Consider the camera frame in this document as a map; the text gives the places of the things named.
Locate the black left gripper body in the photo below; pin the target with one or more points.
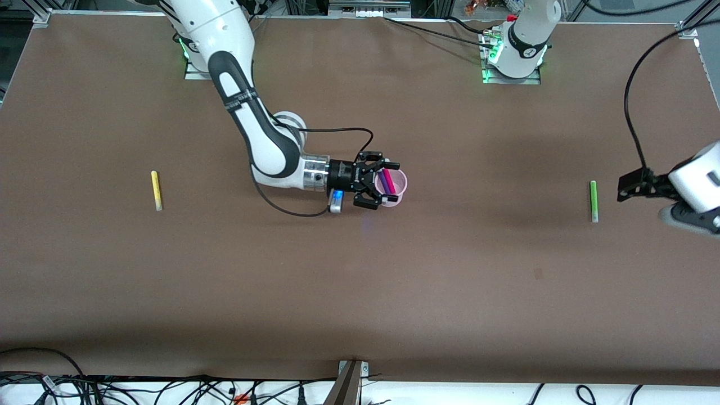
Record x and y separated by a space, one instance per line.
656 184

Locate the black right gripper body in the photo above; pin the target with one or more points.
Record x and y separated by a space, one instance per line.
341 174

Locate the purple pen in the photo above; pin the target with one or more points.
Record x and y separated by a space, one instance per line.
381 179

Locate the pink pen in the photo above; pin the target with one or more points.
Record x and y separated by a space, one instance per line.
388 183

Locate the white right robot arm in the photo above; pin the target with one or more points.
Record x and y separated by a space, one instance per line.
264 140

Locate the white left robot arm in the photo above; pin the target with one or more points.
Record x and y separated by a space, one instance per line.
529 39

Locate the pink translucent cup holder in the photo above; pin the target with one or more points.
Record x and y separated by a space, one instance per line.
398 183

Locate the green pen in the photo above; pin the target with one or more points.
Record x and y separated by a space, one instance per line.
593 197

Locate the yellow pen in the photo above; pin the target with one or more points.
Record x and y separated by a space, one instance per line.
156 194

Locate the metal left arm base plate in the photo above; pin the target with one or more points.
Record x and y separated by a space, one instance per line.
531 80

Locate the aluminium frame rail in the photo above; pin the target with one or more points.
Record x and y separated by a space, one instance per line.
368 7

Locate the metal corner bracket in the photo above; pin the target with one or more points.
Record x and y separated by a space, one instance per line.
43 17
687 31

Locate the metal table bracket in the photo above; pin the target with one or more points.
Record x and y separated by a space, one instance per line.
349 382

